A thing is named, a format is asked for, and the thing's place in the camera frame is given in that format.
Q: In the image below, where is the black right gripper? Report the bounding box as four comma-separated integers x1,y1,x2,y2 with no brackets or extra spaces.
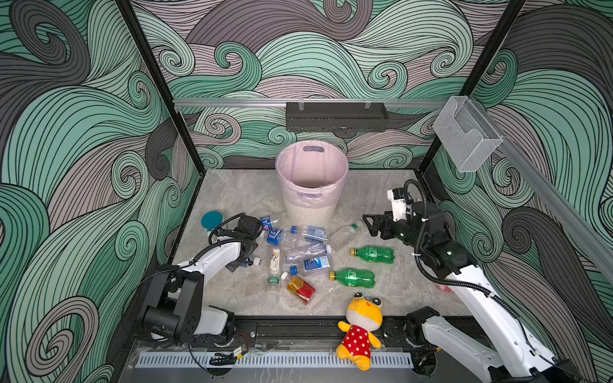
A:
365,208,431,254

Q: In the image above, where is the green soda bottle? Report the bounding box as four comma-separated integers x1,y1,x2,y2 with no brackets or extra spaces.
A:
329,268,376,289
350,246,395,264

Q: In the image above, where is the small blue label bottle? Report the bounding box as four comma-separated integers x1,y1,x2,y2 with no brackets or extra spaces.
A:
240,256,262,267

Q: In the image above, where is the white label clear bottle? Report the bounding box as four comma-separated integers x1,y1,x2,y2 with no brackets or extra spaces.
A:
269,247,282,276

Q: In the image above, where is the green soda bottle front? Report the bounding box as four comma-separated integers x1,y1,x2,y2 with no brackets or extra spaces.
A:
329,268,376,289

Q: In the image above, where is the small clear green-band bottle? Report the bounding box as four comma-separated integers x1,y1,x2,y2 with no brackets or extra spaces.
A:
266,276,281,294

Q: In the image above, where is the red yellow tea bottle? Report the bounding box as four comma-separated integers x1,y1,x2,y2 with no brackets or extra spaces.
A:
281,272,316,305

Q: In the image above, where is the clear bottle green band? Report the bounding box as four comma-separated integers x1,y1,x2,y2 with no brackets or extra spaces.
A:
328,220,364,252

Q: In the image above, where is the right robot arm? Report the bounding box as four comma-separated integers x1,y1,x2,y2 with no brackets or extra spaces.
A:
362,180,586,382

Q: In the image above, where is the pink toy near right arm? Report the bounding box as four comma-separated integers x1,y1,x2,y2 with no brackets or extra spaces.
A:
436,284,453,294

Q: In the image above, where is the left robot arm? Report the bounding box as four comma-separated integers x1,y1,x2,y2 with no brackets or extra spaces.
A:
137,212,263,344

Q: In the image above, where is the white ribbed waste bin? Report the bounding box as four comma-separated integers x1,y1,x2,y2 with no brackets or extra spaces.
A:
283,195,339,227

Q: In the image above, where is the pink plastic bin liner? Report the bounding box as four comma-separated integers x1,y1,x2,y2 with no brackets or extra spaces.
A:
275,140,349,209

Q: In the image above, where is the Pepsi label water bottle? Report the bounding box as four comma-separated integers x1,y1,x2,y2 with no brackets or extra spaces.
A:
260,215,280,231

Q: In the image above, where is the blue Chinese label water bottle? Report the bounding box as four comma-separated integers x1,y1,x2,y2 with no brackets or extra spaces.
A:
266,229,299,248

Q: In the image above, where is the crushed purple label bottle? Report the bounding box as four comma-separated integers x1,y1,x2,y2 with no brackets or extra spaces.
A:
285,244,332,264

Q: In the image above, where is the light blue label bottle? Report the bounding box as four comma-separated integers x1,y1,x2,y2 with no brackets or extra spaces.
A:
290,225,327,244

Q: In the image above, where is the blue mountain label bottle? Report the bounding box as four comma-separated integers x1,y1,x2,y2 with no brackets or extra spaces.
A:
290,255,334,275

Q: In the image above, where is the yellow plush toy red dress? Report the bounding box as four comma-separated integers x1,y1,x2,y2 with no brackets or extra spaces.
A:
335,292,383,371

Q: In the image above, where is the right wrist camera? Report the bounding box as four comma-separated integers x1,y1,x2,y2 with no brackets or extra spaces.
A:
386,188,408,222

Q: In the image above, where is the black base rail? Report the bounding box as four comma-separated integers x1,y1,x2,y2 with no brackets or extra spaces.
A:
138,315,480,353

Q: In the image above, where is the black wall shelf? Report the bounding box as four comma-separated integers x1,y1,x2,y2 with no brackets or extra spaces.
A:
285,103,389,133

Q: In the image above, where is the clear acrylic wall holder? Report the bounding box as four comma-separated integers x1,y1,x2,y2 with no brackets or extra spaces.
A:
433,96,503,173

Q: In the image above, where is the aluminium wall rail back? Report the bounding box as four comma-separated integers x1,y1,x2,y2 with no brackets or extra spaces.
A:
172,97,447,109

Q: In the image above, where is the aluminium wall rail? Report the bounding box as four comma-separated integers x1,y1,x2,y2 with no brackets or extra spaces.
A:
469,97,612,282
172,97,447,109

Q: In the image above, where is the white slotted cable duct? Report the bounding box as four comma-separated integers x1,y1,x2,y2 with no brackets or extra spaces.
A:
135,352,413,370

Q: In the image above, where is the aluminium wall rail right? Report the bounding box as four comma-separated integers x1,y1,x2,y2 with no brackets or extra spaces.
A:
469,97,612,282

